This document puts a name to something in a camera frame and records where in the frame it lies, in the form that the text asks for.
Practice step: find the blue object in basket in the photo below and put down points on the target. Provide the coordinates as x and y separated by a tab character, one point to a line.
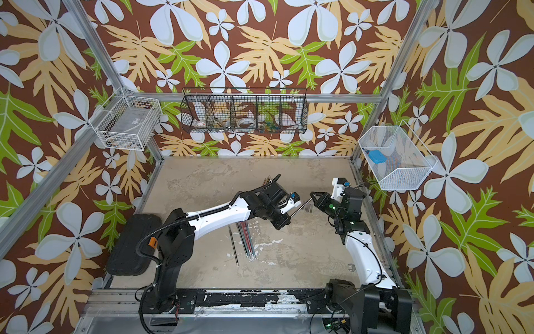
376	156

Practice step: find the bundle red green pencils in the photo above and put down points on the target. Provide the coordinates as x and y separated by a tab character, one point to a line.
247	240

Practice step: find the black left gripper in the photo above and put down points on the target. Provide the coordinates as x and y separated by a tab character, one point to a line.
284	219

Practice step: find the black wire basket back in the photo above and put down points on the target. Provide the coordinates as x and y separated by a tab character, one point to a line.
269	110

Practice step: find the aluminium frame post back right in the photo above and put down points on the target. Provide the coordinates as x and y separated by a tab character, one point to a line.
407	47

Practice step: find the black pencil lying apart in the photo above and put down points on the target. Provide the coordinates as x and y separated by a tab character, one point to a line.
231	236

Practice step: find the aluminium frame post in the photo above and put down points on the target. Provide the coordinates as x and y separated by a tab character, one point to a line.
407	47
101	56

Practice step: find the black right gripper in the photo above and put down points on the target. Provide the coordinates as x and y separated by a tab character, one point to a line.
326	197

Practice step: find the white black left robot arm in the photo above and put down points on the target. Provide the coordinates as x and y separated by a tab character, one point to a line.
172	244

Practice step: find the white wire basket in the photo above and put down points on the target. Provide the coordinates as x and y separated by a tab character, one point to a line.
128	122
409	160

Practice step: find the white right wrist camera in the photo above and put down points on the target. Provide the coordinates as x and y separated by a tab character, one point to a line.
339	185

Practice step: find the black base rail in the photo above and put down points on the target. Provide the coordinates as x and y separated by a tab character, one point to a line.
189	301

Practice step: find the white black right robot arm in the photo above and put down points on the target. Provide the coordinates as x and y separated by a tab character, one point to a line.
378	305

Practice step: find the aluminium frame post back left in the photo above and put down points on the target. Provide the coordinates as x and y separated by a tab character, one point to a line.
101	56

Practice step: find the white wire basket right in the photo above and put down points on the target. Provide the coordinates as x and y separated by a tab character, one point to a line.
409	160

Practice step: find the white wire basket left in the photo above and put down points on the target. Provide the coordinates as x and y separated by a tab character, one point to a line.
128	122

